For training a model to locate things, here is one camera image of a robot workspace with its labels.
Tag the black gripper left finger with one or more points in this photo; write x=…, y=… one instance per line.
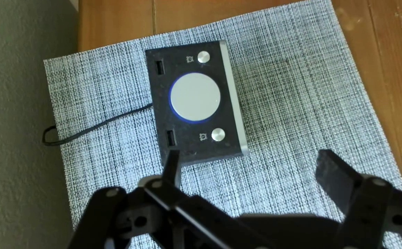
x=172, y=171

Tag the black clock radio gadget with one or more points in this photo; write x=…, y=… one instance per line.
x=196, y=103

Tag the wooden table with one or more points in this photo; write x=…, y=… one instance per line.
x=372, y=28

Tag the grey woven placemat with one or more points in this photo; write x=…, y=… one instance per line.
x=299, y=91

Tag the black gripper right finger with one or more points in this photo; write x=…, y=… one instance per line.
x=338, y=179

